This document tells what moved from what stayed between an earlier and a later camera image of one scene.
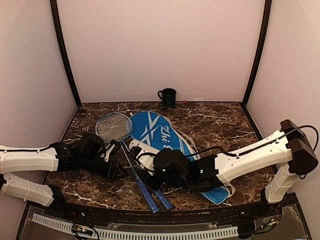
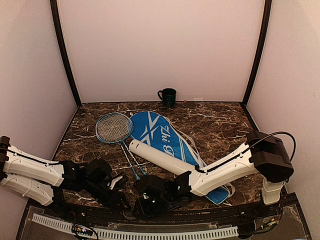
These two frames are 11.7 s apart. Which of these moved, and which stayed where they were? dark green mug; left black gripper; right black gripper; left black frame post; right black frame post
Moved: left black gripper; right black gripper
Stayed: right black frame post; left black frame post; dark green mug
